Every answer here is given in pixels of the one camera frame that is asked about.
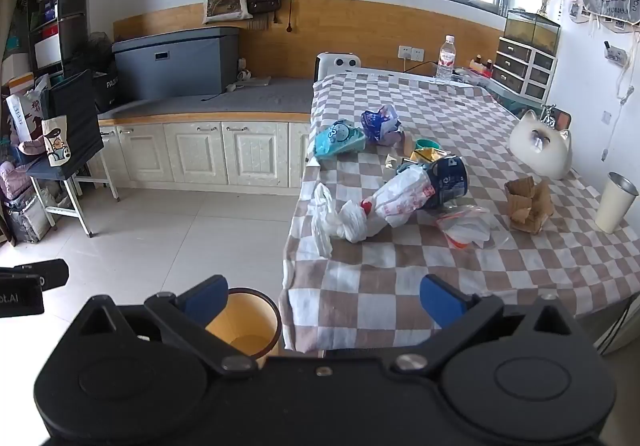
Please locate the white metal stand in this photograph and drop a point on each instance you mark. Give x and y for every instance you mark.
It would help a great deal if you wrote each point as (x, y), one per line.
(70, 206)

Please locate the black cloth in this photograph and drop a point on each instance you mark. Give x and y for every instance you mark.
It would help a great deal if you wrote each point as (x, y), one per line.
(75, 121)

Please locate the clear orange-print plastic bag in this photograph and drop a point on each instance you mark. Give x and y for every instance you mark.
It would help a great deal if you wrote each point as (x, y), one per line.
(470, 226)

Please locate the wooden trash bin dark rim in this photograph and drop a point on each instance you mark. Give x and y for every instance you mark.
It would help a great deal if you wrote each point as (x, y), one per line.
(250, 326)

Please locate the white paper bag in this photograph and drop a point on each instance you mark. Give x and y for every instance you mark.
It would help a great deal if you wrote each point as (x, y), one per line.
(22, 116)

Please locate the white chair back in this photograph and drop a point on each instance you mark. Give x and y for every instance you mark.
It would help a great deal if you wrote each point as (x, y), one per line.
(337, 62)

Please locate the torn brown cardboard piece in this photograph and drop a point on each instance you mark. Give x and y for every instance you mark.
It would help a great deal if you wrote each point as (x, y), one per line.
(525, 206)

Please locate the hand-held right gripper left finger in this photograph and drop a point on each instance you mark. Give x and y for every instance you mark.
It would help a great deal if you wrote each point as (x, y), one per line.
(209, 297)

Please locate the grey fabric storage bag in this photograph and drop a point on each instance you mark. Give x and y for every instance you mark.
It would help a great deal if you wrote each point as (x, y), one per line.
(25, 221)

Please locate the cartoon print tote bag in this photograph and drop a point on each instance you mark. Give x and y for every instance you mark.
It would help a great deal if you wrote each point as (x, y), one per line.
(56, 143)

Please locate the white red-print plastic bag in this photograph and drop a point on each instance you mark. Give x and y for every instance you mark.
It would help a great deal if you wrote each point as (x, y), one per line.
(402, 198)

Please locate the clear water bottle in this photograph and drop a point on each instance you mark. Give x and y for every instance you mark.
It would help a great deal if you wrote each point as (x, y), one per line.
(446, 58)

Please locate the teal snack packet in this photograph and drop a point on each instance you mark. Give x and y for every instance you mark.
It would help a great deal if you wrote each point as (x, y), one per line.
(339, 138)

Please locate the white drawer organiser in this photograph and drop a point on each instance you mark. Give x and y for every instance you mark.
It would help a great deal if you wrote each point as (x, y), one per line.
(525, 68)

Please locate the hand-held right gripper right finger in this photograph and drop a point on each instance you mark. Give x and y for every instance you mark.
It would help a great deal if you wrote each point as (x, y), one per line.
(440, 302)

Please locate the brown white checkered tablecloth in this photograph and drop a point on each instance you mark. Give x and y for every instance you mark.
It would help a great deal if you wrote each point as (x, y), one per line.
(450, 271)

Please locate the white cabinet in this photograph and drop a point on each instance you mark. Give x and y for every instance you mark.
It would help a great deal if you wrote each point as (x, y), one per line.
(200, 153)

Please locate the grey storage box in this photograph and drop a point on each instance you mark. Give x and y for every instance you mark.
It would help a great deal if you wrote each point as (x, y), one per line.
(175, 63)

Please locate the dark blue drink can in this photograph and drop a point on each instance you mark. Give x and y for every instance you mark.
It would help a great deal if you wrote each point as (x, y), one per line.
(447, 181)

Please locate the white cat-shaped cushion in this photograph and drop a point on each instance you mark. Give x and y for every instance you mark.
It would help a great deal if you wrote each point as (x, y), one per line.
(542, 148)

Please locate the white wall socket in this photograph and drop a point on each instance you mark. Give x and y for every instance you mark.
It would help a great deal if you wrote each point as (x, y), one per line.
(411, 52)

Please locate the glass fish tank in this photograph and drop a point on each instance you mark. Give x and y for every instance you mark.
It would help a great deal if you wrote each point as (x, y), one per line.
(532, 31)

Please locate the brown shoulder bag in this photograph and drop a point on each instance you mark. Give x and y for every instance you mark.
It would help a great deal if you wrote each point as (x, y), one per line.
(264, 1)

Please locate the black shelf rack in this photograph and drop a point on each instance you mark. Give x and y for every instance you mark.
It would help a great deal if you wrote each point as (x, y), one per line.
(55, 1)

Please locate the small teal bowl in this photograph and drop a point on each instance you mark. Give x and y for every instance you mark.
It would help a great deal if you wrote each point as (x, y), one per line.
(426, 144)

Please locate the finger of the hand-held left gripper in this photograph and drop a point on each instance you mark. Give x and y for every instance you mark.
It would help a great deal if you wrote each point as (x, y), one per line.
(47, 273)

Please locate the black printed box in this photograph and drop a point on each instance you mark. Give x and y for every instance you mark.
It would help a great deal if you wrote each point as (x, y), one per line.
(104, 88)

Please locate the white cup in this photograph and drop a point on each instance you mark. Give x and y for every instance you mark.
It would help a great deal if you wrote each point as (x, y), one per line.
(616, 203)

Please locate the knotted white plastic bag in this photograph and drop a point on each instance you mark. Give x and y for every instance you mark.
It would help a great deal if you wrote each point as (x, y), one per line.
(345, 223)

